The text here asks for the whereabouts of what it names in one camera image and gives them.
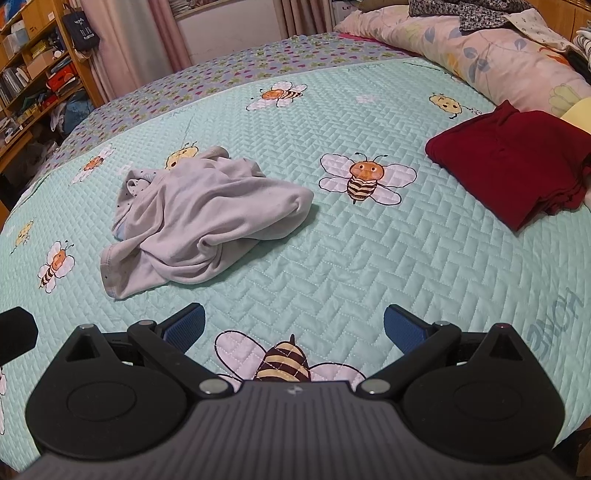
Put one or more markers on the wooden bookshelf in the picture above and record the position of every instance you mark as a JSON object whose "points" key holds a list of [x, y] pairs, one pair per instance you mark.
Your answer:
{"points": [[32, 69]]}

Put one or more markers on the white patterned cloth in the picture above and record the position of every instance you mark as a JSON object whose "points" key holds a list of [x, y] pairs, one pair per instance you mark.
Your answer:
{"points": [[538, 27]]}

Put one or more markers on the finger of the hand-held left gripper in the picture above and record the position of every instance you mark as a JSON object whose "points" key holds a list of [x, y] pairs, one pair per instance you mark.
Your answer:
{"points": [[18, 330]]}

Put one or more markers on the bee print quilted bedspread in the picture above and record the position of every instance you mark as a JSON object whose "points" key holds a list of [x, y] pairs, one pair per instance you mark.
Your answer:
{"points": [[323, 258]]}

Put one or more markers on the dark blue tote bag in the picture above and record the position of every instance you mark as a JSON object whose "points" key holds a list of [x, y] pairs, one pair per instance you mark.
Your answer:
{"points": [[79, 32]]}

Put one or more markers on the dark patterned garment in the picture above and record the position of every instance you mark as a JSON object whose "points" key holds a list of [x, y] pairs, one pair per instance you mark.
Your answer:
{"points": [[466, 14]]}

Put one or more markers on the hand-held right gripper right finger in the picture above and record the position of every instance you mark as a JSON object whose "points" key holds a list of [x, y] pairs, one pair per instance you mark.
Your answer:
{"points": [[401, 325]]}

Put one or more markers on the olive cloth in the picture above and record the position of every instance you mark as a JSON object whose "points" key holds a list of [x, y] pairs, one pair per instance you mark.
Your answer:
{"points": [[383, 4]]}

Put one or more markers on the dark red folded garment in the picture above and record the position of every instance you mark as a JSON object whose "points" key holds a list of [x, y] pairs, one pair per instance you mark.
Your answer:
{"points": [[503, 166]]}

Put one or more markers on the white printed sweatshirt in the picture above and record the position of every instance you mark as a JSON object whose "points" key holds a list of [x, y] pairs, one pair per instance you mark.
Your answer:
{"points": [[207, 217]]}

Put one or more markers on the floral pillow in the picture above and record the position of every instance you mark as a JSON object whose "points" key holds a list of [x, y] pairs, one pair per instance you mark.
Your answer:
{"points": [[485, 60]]}

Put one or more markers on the blue plastic bag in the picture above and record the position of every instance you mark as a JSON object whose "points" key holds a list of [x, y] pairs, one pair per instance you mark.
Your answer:
{"points": [[77, 115]]}

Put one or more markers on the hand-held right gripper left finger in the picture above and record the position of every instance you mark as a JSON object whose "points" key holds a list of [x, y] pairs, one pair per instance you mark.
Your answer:
{"points": [[187, 323]]}

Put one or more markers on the pink curtain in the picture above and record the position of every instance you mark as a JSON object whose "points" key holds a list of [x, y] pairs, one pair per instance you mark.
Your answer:
{"points": [[304, 16], [134, 41]]}

